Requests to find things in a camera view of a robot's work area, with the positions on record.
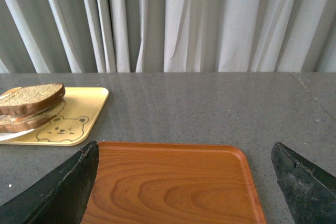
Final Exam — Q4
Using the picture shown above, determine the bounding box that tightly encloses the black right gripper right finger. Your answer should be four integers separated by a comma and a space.
271, 142, 335, 223

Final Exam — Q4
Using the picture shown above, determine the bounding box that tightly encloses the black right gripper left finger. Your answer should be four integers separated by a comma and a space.
1, 141, 99, 223

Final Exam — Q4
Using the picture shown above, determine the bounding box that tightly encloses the bread slice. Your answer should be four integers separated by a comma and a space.
1, 99, 66, 133
1, 83, 66, 115

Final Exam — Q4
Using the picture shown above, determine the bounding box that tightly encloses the brown wooden tray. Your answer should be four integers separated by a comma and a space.
82, 142, 266, 223

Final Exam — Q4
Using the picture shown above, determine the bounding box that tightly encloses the fried egg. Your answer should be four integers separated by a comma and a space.
1, 108, 52, 122

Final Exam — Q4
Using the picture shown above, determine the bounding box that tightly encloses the yellow bear tray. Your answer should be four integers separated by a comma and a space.
1, 87, 109, 146

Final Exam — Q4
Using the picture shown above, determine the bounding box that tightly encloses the grey curtain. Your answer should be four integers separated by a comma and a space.
1, 0, 335, 73

